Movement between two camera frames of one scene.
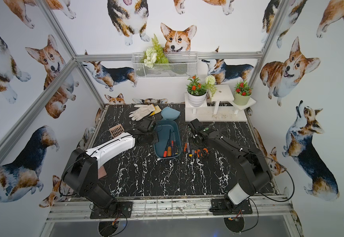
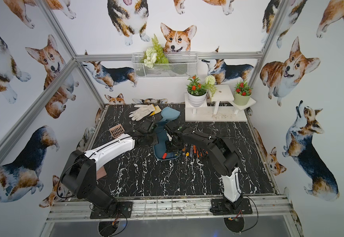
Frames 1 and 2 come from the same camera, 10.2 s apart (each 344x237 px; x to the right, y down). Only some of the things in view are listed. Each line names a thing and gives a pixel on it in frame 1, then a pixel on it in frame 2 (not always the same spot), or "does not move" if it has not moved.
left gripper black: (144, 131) does not move
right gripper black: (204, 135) to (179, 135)
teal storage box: (169, 144) does not move
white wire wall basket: (182, 64) does not move
